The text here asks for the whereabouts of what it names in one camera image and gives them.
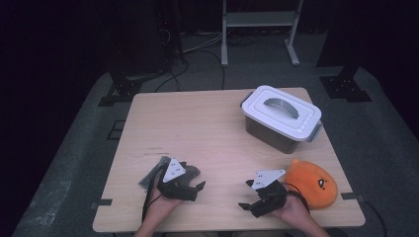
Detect dark equipment rack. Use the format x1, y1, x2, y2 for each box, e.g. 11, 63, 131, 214
154, 0, 186, 65

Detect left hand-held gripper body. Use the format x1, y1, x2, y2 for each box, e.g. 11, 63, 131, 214
157, 158, 200, 201

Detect orange plush toy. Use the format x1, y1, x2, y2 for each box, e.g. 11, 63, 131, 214
285, 158, 339, 210

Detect person's right hand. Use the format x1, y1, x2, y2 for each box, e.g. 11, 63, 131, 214
273, 194, 312, 228

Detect white metal stand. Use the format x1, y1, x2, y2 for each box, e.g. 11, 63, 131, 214
220, 0, 304, 68

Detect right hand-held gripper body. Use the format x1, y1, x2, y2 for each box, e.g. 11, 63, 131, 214
250, 169, 288, 218

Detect grey fuzzy cloth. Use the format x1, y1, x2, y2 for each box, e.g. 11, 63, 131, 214
137, 156, 202, 192

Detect right hand-held gripper cable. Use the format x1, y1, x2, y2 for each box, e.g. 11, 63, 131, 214
282, 182, 311, 212

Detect black tape strip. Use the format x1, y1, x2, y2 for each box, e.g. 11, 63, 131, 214
340, 192, 366, 202
90, 197, 114, 210

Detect person's left hand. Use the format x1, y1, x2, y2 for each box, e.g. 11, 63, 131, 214
145, 193, 183, 226

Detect black stand base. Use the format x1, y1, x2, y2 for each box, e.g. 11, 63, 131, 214
318, 64, 374, 103
98, 65, 143, 108

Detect white floor cables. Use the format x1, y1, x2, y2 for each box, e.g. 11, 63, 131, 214
182, 32, 225, 54

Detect black tape square outline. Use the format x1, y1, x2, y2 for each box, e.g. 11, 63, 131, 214
106, 119, 126, 141

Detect grey translucent storage box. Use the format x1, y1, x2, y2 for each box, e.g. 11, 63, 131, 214
244, 113, 323, 155

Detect black floor cable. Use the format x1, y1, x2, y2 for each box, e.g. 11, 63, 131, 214
362, 197, 388, 237
154, 48, 227, 93

